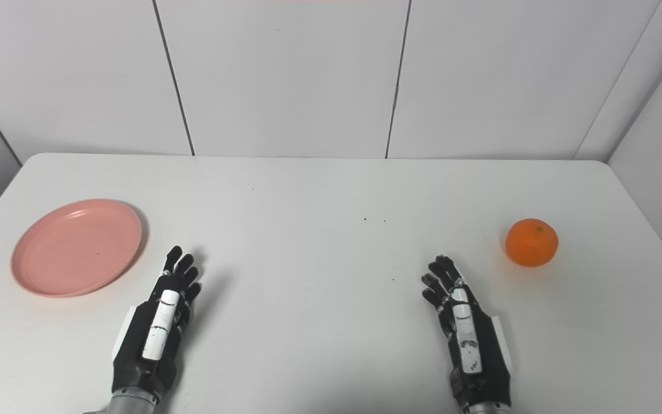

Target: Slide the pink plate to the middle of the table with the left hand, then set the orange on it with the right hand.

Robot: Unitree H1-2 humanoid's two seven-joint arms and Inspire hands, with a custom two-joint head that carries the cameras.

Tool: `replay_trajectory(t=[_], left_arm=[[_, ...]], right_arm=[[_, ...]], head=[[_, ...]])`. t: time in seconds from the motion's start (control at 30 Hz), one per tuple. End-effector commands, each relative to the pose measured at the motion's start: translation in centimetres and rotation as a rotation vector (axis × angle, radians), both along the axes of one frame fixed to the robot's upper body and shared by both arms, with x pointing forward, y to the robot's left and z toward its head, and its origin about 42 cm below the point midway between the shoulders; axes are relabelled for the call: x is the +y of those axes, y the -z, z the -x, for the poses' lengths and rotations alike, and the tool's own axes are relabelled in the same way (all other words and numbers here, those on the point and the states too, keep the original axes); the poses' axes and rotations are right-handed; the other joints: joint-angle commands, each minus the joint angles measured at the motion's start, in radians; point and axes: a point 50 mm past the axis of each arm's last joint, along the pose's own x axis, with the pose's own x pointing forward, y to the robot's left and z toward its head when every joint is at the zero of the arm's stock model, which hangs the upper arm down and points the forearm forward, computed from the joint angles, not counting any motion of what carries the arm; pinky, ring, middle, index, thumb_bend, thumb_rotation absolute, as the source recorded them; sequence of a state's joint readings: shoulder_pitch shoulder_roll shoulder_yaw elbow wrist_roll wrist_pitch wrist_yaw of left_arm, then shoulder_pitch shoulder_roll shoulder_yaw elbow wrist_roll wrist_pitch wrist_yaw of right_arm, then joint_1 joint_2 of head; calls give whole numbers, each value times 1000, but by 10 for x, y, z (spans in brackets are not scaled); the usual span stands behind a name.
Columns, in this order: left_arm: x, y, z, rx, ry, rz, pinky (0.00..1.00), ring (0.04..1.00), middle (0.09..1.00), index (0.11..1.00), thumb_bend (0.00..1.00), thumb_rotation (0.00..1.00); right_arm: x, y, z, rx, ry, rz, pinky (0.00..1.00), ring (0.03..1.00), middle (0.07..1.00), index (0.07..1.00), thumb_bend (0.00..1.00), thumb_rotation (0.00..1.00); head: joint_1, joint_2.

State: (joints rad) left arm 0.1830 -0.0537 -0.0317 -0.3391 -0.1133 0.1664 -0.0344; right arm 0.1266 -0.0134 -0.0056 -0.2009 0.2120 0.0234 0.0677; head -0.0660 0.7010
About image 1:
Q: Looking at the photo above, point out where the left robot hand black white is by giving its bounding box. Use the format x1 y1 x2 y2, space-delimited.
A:
111 246 202 407

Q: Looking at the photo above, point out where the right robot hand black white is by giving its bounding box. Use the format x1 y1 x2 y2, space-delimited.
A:
421 255 514 411

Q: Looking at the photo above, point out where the pink round plate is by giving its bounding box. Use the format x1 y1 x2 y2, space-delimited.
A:
11 199 143 298

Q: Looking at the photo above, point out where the orange fruit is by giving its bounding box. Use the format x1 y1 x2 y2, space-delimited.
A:
505 218 559 267

